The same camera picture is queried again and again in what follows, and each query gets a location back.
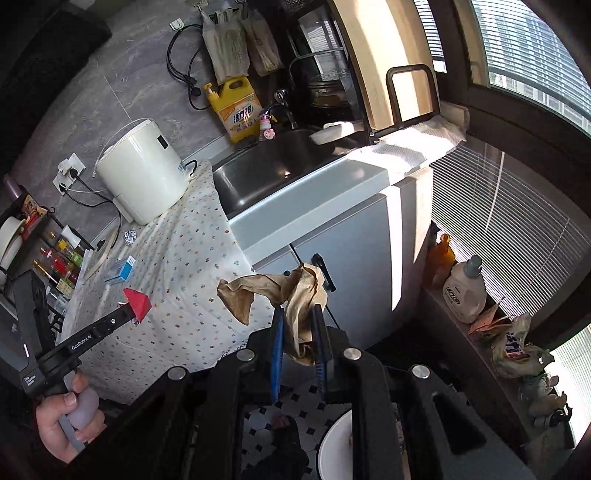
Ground white wall power outlet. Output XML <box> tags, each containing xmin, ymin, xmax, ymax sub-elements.
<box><xmin>52</xmin><ymin>153</ymin><xmax>86</xmax><ymax>196</ymax></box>

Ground wooden cutting board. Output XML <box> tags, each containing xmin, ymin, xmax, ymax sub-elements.
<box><xmin>329</xmin><ymin>0</ymin><xmax>440</xmax><ymax>132</ymax></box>

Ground steel kitchen sink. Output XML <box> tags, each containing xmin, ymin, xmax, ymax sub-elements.
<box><xmin>212</xmin><ymin>129</ymin><xmax>367</xmax><ymax>219</ymax></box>

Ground cream air fryer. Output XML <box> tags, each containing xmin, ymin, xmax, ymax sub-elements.
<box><xmin>95</xmin><ymin>119</ymin><xmax>189</xmax><ymax>225</ymax></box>

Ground black dish rack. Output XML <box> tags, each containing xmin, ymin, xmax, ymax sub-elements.
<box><xmin>1</xmin><ymin>191</ymin><xmax>67</xmax><ymax>332</ymax></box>

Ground green label oil bottle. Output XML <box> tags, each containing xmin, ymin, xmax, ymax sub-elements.
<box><xmin>48</xmin><ymin>231</ymin><xmax>85</xmax><ymax>267</ymax></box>

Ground grey cabinet doors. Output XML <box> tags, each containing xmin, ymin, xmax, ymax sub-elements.
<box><xmin>250</xmin><ymin>174</ymin><xmax>435</xmax><ymax>351</ymax></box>

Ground yellow detergent bottle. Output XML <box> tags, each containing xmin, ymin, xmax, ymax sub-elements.
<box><xmin>204</xmin><ymin>76</ymin><xmax>263</xmax><ymax>144</ymax></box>

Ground red paper piece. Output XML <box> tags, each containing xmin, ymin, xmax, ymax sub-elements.
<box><xmin>123</xmin><ymin>288</ymin><xmax>152</xmax><ymax>324</ymax></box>

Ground small foil ball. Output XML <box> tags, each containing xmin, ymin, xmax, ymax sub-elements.
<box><xmin>123</xmin><ymin>229</ymin><xmax>137</xmax><ymax>246</ymax></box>

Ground white laundry detergent jug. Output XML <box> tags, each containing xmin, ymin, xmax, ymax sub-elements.
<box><xmin>442</xmin><ymin>255</ymin><xmax>487</xmax><ymax>324</ymax></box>

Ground white trash bin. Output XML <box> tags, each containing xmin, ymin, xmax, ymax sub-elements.
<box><xmin>317</xmin><ymin>410</ymin><xmax>353</xmax><ymax>480</ymax></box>

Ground soy sauce bottle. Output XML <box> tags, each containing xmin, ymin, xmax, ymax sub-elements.
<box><xmin>32</xmin><ymin>260</ymin><xmax>74</xmax><ymax>300</ymax></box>

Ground printed refill pouch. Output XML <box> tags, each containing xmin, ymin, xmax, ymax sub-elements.
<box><xmin>491</xmin><ymin>314</ymin><xmax>555</xmax><ymax>379</ymax></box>

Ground black power cable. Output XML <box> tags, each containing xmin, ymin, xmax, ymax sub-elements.
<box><xmin>59</xmin><ymin>158</ymin><xmax>199</xmax><ymax>241</ymax></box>

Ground white plate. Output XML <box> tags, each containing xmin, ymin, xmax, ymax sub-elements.
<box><xmin>0</xmin><ymin>216</ymin><xmax>26</xmax><ymax>271</ymax></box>

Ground person's left hand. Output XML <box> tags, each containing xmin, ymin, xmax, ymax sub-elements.
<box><xmin>35</xmin><ymin>372</ymin><xmax>107</xmax><ymax>464</ymax></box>

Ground floral white tablecloth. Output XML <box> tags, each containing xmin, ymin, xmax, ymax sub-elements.
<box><xmin>62</xmin><ymin>160</ymin><xmax>273</xmax><ymax>404</ymax></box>

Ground red cap sauce bottle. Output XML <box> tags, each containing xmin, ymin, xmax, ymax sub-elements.
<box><xmin>39</xmin><ymin>246</ymin><xmax>79</xmax><ymax>284</ymax></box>

